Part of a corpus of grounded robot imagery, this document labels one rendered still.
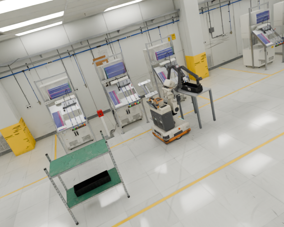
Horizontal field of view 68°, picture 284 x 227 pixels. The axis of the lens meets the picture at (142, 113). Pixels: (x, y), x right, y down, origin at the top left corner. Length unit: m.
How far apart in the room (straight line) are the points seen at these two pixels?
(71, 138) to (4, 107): 2.04
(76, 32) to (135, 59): 2.02
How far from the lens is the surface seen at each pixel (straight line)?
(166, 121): 4.30
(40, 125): 7.27
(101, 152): 3.14
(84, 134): 5.63
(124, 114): 5.66
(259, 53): 7.98
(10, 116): 6.72
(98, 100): 7.12
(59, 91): 5.42
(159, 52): 5.89
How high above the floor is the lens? 2.49
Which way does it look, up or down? 23 degrees down
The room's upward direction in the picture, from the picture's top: 17 degrees counter-clockwise
